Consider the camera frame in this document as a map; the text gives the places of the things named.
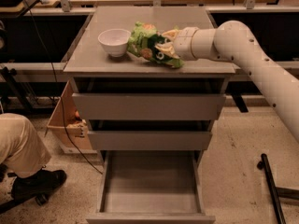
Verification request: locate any grey middle drawer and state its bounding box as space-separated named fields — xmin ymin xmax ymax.
xmin=88 ymin=131 xmax=212 ymax=150

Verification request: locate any black shoe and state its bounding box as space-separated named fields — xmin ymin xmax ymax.
xmin=11 ymin=170 xmax=67 ymax=200

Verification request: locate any black cable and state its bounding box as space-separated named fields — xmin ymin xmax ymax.
xmin=13 ymin=0 xmax=104 ymax=175

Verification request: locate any grey open bottom drawer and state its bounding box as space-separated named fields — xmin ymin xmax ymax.
xmin=86 ymin=151 xmax=215 ymax=224

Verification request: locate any cardboard box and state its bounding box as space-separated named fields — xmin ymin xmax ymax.
xmin=47 ymin=82 xmax=93 ymax=154

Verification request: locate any black chair base caster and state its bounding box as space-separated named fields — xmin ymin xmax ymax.
xmin=0 ymin=193 xmax=50 ymax=214

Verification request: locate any black metal stand leg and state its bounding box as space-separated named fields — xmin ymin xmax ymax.
xmin=257 ymin=153 xmax=299 ymax=224

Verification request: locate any green rice chip bag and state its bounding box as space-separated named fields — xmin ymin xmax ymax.
xmin=127 ymin=21 xmax=183 ymax=68

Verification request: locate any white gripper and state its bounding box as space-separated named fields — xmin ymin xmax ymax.
xmin=155 ymin=27 xmax=198 ymax=61

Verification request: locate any khaki trouser leg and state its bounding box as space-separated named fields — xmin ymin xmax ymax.
xmin=0 ymin=113 xmax=51 ymax=178

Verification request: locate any white ceramic bowl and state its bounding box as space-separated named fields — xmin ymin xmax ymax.
xmin=98 ymin=29 xmax=131 ymax=57

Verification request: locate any grey drawer cabinet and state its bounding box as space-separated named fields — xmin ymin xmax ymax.
xmin=64 ymin=7 xmax=235 ymax=163

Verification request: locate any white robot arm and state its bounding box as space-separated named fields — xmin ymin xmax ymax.
xmin=155 ymin=21 xmax=299 ymax=141

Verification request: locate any grey top drawer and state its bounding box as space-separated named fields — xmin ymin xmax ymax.
xmin=72 ymin=93 xmax=225 ymax=120

